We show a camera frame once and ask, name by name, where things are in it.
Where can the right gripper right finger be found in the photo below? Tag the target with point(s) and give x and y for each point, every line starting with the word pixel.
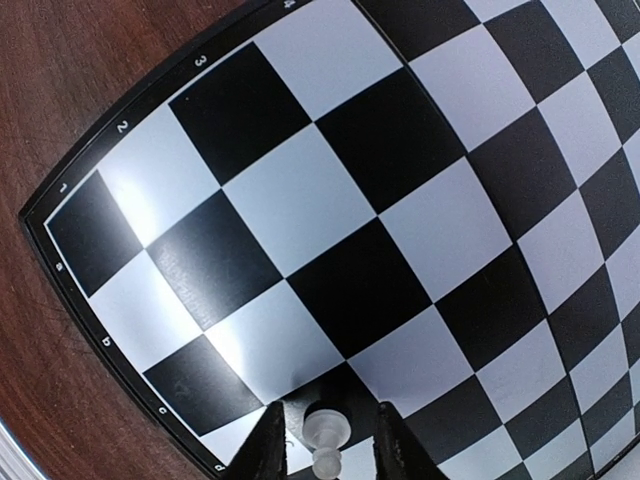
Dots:
pixel 398 452

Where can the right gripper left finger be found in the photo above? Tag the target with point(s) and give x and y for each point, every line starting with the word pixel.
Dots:
pixel 263 453

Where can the white pawn chess piece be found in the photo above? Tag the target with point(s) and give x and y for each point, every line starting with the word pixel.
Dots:
pixel 326 431

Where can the black grey chess board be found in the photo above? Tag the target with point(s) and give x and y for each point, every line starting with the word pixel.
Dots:
pixel 339 203

